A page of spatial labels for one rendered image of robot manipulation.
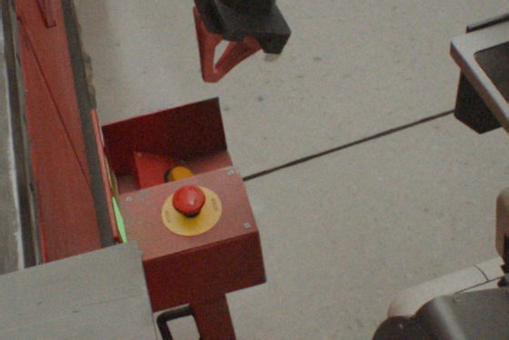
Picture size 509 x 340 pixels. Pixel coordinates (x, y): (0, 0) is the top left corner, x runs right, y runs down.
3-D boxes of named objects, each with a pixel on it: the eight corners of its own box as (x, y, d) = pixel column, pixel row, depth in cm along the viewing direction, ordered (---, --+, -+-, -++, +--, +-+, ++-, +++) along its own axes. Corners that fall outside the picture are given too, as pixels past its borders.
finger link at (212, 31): (184, 95, 78) (214, 15, 72) (164, 47, 82) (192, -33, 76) (247, 98, 81) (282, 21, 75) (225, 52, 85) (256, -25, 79)
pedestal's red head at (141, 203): (267, 284, 104) (254, 200, 90) (145, 316, 104) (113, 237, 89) (231, 167, 117) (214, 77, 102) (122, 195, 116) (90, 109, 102)
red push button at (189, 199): (212, 223, 97) (208, 205, 94) (179, 231, 97) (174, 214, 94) (204, 196, 100) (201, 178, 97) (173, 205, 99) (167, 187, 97)
